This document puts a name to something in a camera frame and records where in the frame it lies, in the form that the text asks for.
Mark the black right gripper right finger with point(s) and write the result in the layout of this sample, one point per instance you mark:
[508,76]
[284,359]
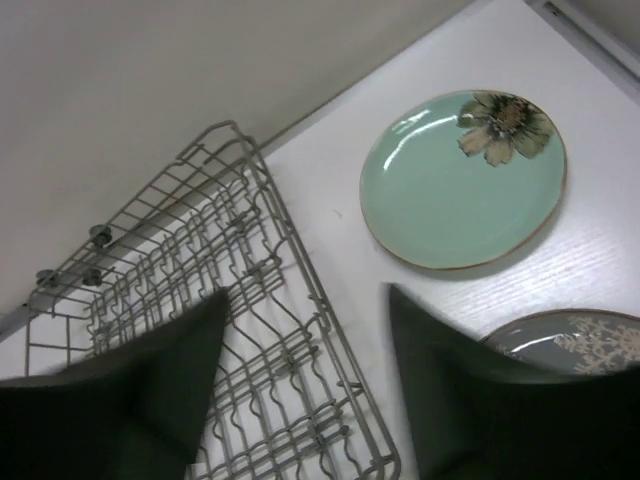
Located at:
[475,413]

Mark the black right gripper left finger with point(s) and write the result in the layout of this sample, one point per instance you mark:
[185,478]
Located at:
[135,412]

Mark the grey reindeer snowflake plate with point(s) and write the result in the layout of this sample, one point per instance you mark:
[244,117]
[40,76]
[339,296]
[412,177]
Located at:
[575,341]

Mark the grey wire dish rack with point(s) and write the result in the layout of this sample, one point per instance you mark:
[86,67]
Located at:
[291,401]

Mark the aluminium table edge rail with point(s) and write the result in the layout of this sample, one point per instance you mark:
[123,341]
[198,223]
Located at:
[569,14]

